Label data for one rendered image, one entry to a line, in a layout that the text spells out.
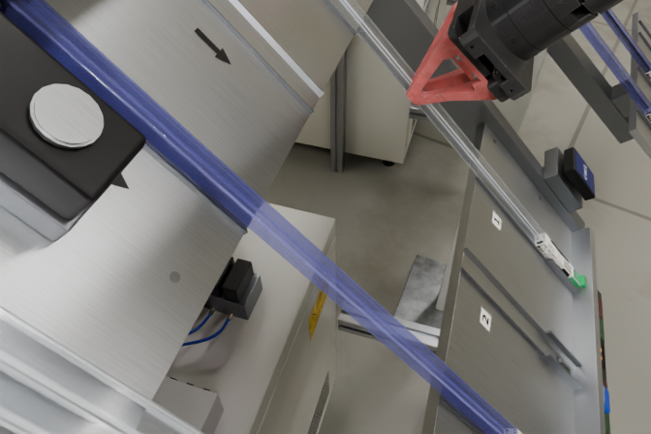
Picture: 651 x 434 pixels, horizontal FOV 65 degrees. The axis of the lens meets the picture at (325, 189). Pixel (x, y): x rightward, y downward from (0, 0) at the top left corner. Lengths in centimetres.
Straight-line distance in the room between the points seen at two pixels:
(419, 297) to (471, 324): 100
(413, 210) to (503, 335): 119
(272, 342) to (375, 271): 84
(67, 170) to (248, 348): 49
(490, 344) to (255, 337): 32
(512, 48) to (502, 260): 20
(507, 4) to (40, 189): 32
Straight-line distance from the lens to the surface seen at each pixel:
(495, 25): 40
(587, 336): 59
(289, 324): 67
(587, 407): 55
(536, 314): 53
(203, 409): 59
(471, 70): 41
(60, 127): 19
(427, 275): 147
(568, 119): 213
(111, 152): 20
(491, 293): 46
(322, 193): 166
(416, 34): 53
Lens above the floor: 120
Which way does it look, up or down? 46 degrees down
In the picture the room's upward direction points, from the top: 1 degrees counter-clockwise
